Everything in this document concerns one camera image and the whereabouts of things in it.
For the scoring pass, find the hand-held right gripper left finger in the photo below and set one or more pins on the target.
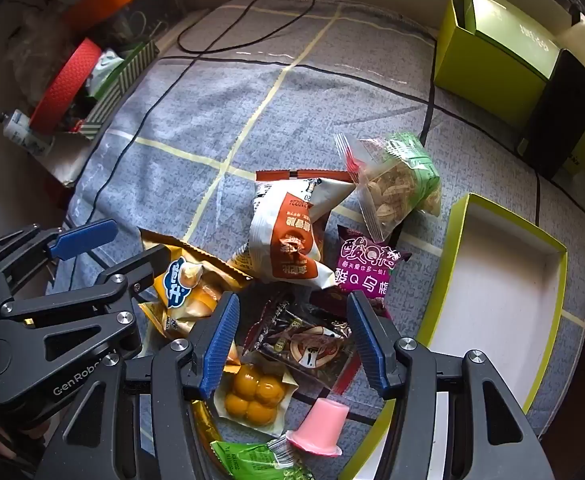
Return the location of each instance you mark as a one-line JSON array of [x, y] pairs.
[[220, 345]]

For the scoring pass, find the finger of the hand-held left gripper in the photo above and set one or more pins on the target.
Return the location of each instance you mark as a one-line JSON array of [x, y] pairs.
[[87, 239], [132, 272]]

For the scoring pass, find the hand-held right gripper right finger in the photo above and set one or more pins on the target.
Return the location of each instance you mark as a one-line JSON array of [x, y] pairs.
[[367, 345]]

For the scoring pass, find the yellow puffed snack bag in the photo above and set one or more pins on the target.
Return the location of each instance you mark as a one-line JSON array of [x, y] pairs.
[[177, 285]]

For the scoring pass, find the egg yolk pastry packet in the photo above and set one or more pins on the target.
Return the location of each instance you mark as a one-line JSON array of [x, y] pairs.
[[255, 390]]

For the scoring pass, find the dark clear snack packet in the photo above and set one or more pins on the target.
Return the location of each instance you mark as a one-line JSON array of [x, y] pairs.
[[302, 340]]

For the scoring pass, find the gold snack bar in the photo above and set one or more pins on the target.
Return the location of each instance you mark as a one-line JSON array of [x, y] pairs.
[[205, 425]]

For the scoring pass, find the pink jelly cup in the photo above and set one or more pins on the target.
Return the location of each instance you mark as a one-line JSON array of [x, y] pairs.
[[322, 425]]

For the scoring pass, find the white and orange snack bag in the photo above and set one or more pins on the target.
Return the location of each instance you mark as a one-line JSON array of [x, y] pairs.
[[287, 240]]

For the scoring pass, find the green-edged white box tray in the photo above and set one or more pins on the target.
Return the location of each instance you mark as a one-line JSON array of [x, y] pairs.
[[497, 300]]

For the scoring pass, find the clear bag of pistachios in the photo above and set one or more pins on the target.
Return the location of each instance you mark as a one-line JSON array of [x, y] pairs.
[[397, 185]]

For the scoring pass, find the purple candy packet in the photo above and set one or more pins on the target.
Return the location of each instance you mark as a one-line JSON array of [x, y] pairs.
[[367, 270]]

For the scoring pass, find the green snack packet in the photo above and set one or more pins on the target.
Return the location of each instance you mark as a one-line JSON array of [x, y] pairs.
[[247, 462]]

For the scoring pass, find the white tube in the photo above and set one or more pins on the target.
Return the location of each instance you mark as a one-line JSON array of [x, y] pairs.
[[22, 127]]

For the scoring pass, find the green white striped box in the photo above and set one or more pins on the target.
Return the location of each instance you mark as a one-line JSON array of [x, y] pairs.
[[122, 85]]

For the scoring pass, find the red textured round lid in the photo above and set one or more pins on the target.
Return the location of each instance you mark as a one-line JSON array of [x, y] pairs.
[[67, 80]]

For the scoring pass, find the white plastic bag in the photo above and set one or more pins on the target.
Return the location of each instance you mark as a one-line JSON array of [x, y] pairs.
[[107, 67]]

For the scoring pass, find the grey plaid blanket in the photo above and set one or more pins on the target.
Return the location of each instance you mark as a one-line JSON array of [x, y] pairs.
[[322, 110]]

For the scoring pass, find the black rectangular device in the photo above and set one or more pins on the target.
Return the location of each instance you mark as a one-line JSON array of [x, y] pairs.
[[557, 115]]

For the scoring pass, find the green cardboard box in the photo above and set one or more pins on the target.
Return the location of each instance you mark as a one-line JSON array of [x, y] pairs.
[[472, 65]]

